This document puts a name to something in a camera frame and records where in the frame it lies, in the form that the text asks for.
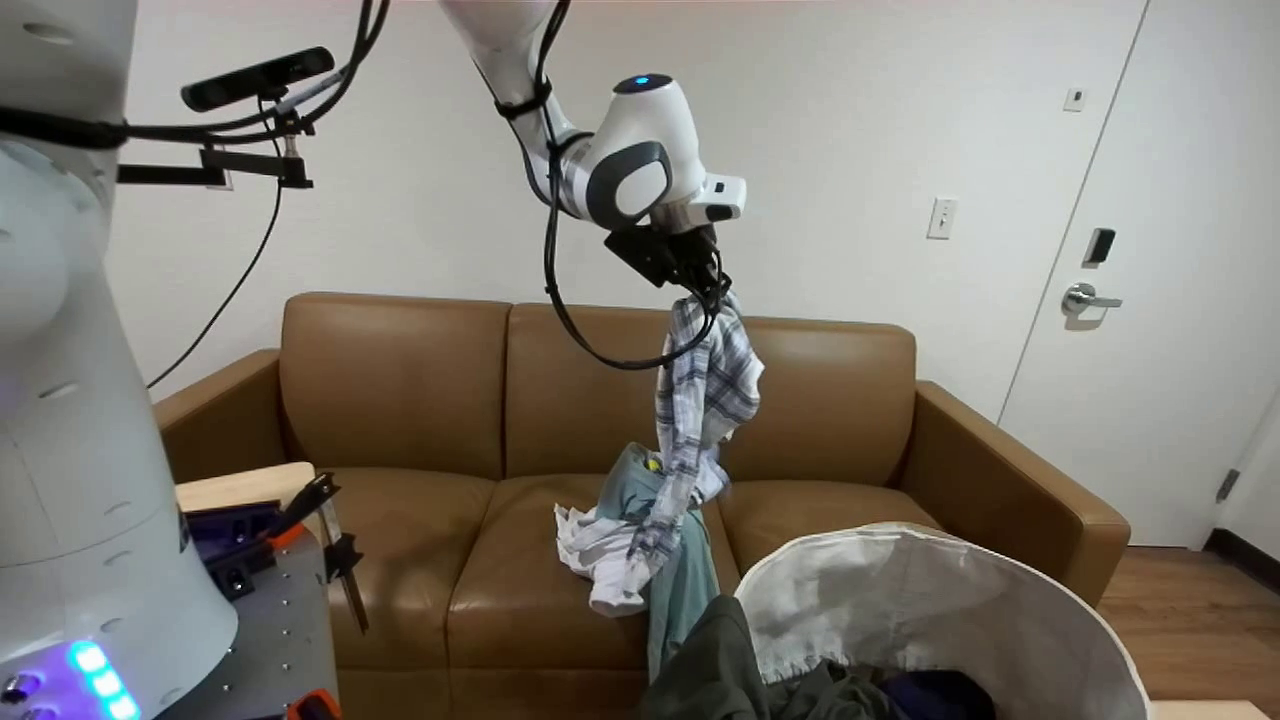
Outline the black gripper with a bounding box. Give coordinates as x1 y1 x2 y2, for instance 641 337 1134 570
659 219 739 320

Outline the light teal garment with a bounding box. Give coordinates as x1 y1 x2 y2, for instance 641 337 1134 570
593 442 724 686

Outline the silver door handle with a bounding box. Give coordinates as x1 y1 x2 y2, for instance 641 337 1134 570
1054 280 1128 325

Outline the black clamp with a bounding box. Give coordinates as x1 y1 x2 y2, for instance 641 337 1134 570
270 471 374 638

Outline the brown leather couch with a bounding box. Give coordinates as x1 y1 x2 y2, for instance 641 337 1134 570
151 287 1134 720

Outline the black door lock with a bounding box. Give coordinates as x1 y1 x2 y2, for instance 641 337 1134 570
1079 224 1118 274

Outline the black stereo camera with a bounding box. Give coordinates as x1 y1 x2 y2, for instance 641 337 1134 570
177 43 336 117

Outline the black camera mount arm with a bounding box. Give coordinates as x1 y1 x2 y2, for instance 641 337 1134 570
117 135 316 192

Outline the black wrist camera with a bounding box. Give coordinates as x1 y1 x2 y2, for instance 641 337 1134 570
600 219 689 292

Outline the grey robot table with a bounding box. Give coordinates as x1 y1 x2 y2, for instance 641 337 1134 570
156 497 343 720

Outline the wooden board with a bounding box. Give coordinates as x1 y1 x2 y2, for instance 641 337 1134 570
172 456 324 518

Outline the dark blue garment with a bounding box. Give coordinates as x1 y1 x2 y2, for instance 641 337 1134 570
874 665 1005 720

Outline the grey garment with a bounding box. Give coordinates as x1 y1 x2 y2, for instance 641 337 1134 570
635 591 912 720

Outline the white door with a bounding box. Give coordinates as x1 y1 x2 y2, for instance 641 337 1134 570
994 0 1280 551

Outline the white fabric laundry basket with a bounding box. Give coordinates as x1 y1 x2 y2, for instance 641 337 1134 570
733 519 1156 720

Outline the white plaid shirt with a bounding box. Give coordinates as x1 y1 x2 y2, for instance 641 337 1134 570
551 292 766 617

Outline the black camera cable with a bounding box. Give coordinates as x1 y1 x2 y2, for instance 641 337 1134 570
125 0 392 394

